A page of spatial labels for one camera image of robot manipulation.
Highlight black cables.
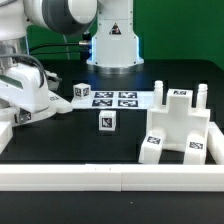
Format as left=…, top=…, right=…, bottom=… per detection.
left=28, top=40, right=93, bottom=64

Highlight paper sheet with tags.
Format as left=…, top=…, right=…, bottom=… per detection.
left=72, top=91, right=154, bottom=109

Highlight white left fence block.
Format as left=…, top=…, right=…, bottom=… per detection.
left=0, top=122, right=13, bottom=154

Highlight small white tagged cube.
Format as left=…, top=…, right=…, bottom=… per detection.
left=99, top=110, right=116, bottom=131

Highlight rear white tagged cube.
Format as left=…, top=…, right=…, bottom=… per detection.
left=73, top=83, right=91, bottom=99

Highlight white tagged bar part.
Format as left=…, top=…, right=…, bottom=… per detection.
left=0, top=112, right=51, bottom=127

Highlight grey braided cable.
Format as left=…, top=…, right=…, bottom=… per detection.
left=0, top=53, right=63, bottom=89

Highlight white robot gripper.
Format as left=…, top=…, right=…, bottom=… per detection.
left=0, top=63, right=50, bottom=124

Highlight white front fence rail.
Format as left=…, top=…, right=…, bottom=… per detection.
left=0, top=164, right=224, bottom=192

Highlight white chair seat part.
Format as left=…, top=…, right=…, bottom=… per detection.
left=146, top=80, right=210, bottom=151

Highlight white long chair back part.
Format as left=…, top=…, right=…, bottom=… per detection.
left=0, top=91, right=73, bottom=116

